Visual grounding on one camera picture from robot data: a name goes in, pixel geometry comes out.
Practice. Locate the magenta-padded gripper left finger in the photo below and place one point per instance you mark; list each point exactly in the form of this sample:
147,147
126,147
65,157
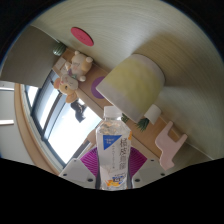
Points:
76,173

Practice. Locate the pale yellow-white cup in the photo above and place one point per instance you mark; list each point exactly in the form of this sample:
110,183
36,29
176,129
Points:
133,85

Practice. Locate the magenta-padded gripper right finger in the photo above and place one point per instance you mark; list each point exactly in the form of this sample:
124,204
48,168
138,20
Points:
148,171

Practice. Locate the grey-green desk partition panel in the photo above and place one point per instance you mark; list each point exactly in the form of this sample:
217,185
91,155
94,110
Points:
30,56
196,153

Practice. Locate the small plant in white pot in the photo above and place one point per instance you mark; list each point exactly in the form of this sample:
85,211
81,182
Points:
153,113

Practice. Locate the dark-framed window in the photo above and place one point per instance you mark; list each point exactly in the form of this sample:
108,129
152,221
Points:
63,130

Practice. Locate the flat round red coaster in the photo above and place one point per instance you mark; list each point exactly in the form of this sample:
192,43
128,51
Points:
82,36

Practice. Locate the plush mouse toy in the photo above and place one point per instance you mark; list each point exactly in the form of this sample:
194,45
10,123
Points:
77,66

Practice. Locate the pink horse figurine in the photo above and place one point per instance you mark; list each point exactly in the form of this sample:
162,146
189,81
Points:
168,146

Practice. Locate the round purple sign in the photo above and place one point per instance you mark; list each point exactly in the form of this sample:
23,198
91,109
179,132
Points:
96,87

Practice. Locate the black horse figurine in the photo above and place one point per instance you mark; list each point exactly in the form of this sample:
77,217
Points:
79,110

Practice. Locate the white wall outlet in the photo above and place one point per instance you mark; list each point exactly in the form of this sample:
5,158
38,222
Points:
65,69
60,62

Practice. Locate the ceiling lights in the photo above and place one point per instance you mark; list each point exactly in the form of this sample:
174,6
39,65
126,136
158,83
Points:
6,122

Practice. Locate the clear plastic drink bottle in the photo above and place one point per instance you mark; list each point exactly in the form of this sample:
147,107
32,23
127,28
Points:
113,150

